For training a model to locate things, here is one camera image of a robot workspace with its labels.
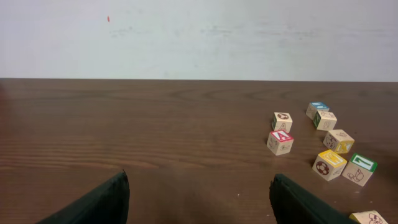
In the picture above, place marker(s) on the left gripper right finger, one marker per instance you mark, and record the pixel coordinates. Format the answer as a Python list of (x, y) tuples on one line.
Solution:
[(293, 204)]

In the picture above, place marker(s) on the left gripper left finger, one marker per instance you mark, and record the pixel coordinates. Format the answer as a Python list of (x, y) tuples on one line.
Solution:
[(107, 203)]

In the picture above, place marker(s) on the yellow top wooden block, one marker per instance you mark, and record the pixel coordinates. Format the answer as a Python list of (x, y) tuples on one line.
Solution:
[(329, 165)]

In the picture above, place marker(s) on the red letter A block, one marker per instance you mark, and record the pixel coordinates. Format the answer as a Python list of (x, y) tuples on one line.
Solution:
[(280, 142)]

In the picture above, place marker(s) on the green number 7 block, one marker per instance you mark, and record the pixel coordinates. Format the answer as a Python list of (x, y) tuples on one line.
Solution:
[(359, 169)]

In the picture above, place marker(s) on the plain front wooden block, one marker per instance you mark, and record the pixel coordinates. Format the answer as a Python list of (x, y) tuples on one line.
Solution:
[(368, 217)]

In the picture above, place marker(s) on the yellow sided picture block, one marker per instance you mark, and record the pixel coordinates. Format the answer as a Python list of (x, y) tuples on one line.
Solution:
[(338, 141)]

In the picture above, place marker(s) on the soccer ball picture block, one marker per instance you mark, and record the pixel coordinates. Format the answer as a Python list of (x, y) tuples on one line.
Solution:
[(282, 121)]

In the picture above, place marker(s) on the plain block beside blue block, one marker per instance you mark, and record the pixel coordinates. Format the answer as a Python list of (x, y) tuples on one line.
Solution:
[(324, 120)]

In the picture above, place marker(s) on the blue top wooden block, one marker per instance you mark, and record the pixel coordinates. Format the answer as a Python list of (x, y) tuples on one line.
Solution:
[(314, 107)]

